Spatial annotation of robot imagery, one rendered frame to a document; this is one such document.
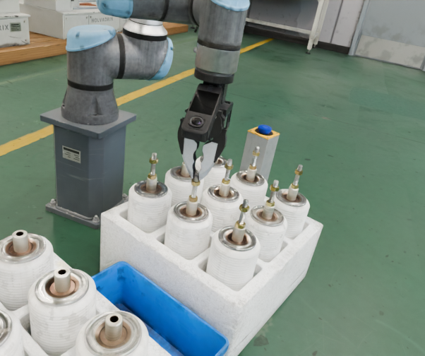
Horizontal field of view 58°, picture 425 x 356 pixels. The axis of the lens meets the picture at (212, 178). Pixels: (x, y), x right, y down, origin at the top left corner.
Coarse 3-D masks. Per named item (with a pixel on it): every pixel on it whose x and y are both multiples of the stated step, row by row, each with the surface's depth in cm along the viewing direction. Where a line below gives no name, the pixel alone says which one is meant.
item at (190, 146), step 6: (186, 138) 72; (186, 144) 73; (192, 144) 72; (198, 144) 73; (186, 150) 73; (192, 150) 73; (186, 156) 74; (192, 156) 73; (186, 162) 74; (192, 162) 74; (186, 168) 76; (192, 168) 75; (192, 174) 76
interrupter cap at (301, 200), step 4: (276, 192) 93; (280, 192) 94; (284, 192) 94; (276, 196) 92; (280, 196) 92; (284, 196) 93; (300, 196) 93; (304, 196) 93; (280, 200) 90; (284, 200) 90; (288, 200) 91; (296, 200) 92; (300, 200) 92; (304, 200) 92; (288, 204) 89; (292, 204) 89; (296, 204) 90; (300, 204) 90; (304, 204) 90
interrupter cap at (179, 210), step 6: (180, 204) 82; (186, 204) 82; (198, 204) 83; (174, 210) 79; (180, 210) 80; (198, 210) 81; (204, 210) 81; (180, 216) 78; (186, 216) 78; (192, 216) 79; (198, 216) 79; (204, 216) 79; (192, 222) 77
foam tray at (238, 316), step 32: (128, 224) 85; (320, 224) 98; (128, 256) 86; (160, 256) 79; (288, 256) 84; (192, 288) 76; (224, 288) 72; (256, 288) 74; (288, 288) 94; (224, 320) 73; (256, 320) 82
